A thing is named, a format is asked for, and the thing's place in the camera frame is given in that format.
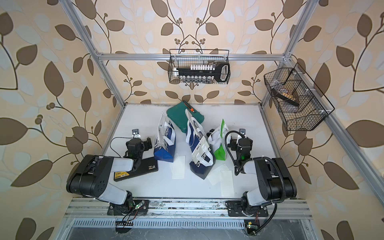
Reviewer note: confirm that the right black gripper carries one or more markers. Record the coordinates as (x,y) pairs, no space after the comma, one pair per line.
(234,142)

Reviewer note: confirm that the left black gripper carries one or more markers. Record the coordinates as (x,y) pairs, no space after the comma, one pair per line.
(146,147)

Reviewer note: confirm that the green white bag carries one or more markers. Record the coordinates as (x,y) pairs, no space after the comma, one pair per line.
(216,139)

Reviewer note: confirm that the dark blue bag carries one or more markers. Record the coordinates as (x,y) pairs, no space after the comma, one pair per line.
(203,159)

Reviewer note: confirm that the white receipt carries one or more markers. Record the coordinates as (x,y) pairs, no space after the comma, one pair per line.
(214,177)
(178,168)
(227,186)

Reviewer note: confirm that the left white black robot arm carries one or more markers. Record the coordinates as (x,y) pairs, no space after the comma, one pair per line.
(91,177)

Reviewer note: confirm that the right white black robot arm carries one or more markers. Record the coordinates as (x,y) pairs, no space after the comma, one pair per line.
(274,181)

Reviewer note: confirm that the black flat box yellow label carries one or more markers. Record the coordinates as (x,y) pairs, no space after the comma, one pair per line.
(147,166)

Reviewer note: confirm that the blue white bag left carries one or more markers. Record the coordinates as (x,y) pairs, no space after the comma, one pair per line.
(165,140)

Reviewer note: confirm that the green plastic tool case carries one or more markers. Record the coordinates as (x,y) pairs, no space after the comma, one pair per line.
(178,116)

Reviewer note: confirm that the dark object in right basket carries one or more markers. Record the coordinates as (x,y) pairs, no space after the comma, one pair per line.
(290,99)

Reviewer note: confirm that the orange black screwdriver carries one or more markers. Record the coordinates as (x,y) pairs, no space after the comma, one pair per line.
(191,109)

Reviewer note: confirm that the black socket tool set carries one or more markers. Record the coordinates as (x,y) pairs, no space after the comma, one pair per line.
(215,72)

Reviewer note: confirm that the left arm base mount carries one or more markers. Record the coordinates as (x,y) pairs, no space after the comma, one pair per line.
(135,206)

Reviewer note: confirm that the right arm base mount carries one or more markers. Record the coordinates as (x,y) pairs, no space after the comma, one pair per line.
(237,208)

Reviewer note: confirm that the right wire basket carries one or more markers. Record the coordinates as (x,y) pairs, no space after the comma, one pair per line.
(314,105)

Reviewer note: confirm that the wire basket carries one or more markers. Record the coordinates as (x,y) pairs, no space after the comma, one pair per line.
(187,57)
(314,105)

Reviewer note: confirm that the back wire basket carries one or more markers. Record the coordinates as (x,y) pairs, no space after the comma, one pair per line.
(187,57)

